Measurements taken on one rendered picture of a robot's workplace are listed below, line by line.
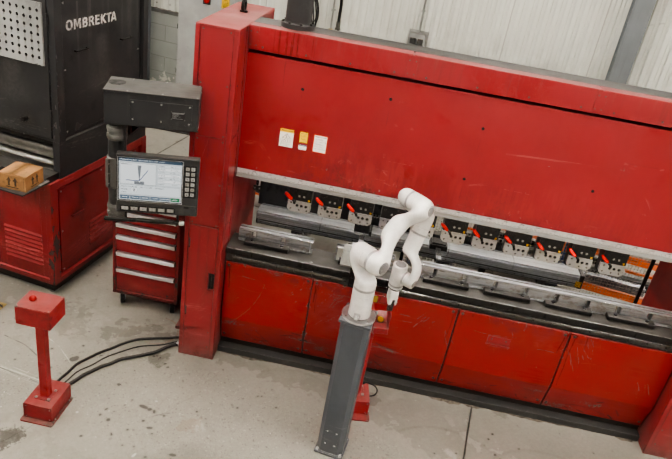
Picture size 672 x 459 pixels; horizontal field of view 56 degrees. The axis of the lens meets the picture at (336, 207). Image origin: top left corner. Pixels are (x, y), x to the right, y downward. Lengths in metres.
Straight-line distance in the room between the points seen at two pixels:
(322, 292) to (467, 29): 4.53
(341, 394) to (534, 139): 1.85
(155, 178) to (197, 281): 0.91
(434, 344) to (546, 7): 4.61
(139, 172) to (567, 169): 2.46
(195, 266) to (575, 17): 5.28
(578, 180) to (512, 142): 0.46
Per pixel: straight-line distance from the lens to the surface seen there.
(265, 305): 4.36
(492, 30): 7.88
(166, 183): 3.68
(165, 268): 4.78
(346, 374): 3.67
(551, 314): 4.29
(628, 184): 4.07
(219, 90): 3.69
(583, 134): 3.89
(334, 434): 3.98
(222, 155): 3.81
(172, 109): 3.53
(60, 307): 3.87
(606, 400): 4.79
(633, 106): 3.89
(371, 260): 3.24
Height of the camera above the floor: 3.04
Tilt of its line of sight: 26 degrees down
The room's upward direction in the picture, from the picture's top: 10 degrees clockwise
